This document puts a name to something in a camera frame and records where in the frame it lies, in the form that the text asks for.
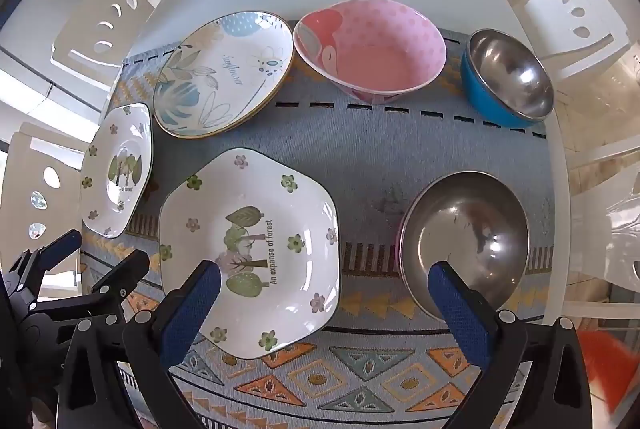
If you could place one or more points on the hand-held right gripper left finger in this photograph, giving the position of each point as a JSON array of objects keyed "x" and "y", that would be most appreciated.
[{"x": 192, "y": 309}]

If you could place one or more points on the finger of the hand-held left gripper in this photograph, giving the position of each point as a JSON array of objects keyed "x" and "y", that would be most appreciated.
[
  {"x": 62, "y": 246},
  {"x": 125, "y": 271}
]

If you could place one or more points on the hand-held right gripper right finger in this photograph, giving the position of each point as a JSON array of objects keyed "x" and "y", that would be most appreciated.
[{"x": 460, "y": 309}]

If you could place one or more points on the pink steel bowl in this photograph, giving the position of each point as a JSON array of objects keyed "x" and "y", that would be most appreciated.
[{"x": 465, "y": 229}]

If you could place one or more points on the small hexagonal tree-print plate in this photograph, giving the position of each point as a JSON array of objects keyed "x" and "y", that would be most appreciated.
[{"x": 115, "y": 149}]

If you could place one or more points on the large hexagonal tree-print plate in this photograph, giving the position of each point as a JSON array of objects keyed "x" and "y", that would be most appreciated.
[{"x": 280, "y": 209}]

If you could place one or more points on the round blue floral plate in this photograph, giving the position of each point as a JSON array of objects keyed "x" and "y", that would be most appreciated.
[{"x": 225, "y": 59}]

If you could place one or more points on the blue steel bowl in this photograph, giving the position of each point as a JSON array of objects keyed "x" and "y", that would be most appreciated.
[{"x": 505, "y": 69}]

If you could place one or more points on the pink dotted plastic bowl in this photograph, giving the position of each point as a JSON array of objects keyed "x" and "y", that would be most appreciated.
[{"x": 375, "y": 54}]

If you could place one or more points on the white dining chair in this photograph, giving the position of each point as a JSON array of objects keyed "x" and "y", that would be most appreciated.
[
  {"x": 20, "y": 169},
  {"x": 90, "y": 34},
  {"x": 605, "y": 44},
  {"x": 590, "y": 209}
]

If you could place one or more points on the orange object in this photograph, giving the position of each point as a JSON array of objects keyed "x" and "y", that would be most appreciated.
[{"x": 610, "y": 369}]

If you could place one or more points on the grey patterned table mat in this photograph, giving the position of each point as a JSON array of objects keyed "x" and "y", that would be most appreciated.
[{"x": 350, "y": 149}]

